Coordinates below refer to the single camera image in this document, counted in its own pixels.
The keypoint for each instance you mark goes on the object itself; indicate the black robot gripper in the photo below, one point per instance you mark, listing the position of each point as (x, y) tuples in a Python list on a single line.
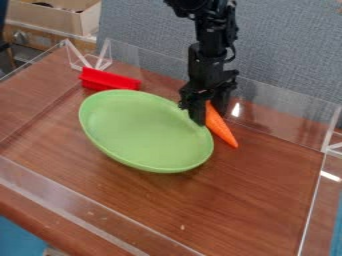
[(206, 77)]

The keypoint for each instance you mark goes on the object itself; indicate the orange toy carrot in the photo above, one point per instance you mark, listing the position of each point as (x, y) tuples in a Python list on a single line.
[(216, 125)]

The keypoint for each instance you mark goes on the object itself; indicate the green plastic plate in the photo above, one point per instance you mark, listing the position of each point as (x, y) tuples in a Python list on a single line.
[(144, 132)]

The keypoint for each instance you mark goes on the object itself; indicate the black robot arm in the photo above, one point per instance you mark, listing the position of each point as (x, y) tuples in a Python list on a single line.
[(215, 25)]

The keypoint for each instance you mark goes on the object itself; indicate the red plastic block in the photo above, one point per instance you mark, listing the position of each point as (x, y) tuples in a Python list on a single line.
[(100, 80)]

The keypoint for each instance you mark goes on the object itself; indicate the cardboard box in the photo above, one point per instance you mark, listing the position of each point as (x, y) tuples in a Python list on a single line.
[(71, 16)]

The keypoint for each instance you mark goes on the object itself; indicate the clear acrylic tray enclosure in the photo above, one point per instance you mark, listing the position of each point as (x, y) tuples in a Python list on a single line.
[(262, 199)]

